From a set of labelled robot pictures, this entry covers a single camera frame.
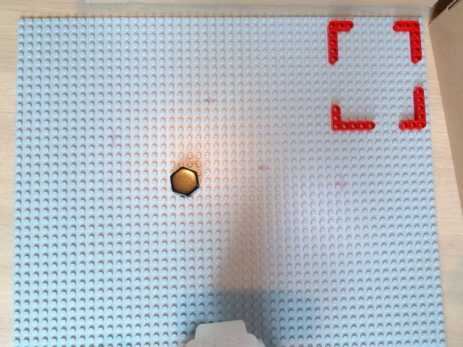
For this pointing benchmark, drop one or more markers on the black hexagonal Lego piece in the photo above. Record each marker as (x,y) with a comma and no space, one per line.
(184,181)

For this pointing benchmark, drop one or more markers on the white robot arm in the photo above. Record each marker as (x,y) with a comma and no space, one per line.
(224,334)

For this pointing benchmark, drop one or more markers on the red L-shaped Lego beam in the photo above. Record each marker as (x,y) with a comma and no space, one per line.
(334,38)
(416,39)
(419,112)
(347,125)

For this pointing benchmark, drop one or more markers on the grey Lego baseplate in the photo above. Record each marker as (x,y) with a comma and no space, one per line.
(108,108)

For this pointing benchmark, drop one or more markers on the brown cardboard box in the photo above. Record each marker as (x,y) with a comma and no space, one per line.
(448,72)

